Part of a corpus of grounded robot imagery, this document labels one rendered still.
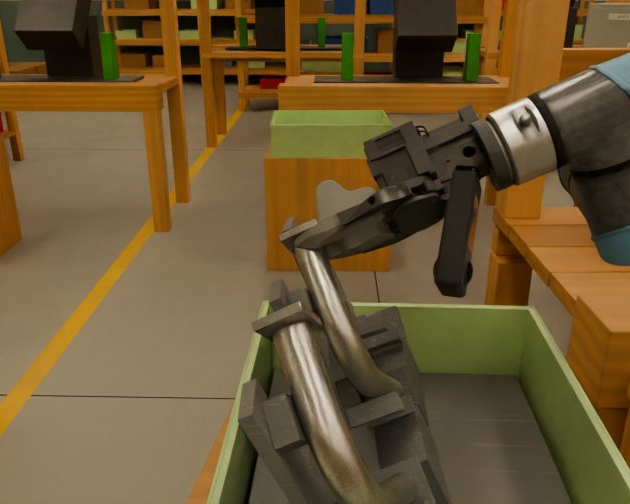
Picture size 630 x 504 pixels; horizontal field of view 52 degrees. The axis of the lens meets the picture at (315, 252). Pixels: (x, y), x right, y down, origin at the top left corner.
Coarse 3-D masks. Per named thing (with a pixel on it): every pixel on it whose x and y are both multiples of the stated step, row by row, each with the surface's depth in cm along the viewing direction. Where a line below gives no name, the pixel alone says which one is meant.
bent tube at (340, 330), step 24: (288, 240) 63; (312, 264) 62; (312, 288) 62; (336, 288) 62; (336, 312) 60; (336, 336) 60; (360, 336) 62; (360, 360) 61; (360, 384) 62; (384, 384) 66
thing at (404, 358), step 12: (288, 228) 76; (336, 276) 93; (384, 348) 94; (396, 348) 93; (408, 348) 97; (384, 360) 91; (396, 360) 90; (408, 360) 92; (384, 372) 88; (408, 372) 88; (420, 384) 96; (420, 396) 91; (420, 408) 88
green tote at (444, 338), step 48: (432, 336) 99; (480, 336) 99; (528, 336) 97; (240, 384) 78; (528, 384) 96; (576, 384) 78; (240, 432) 73; (576, 432) 76; (240, 480) 73; (576, 480) 76; (624, 480) 63
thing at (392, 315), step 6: (396, 306) 97; (378, 312) 97; (384, 312) 97; (390, 312) 97; (396, 312) 96; (390, 318) 96; (396, 318) 96; (390, 324) 96; (396, 324) 96; (402, 324) 96; (402, 330) 95; (402, 336) 95
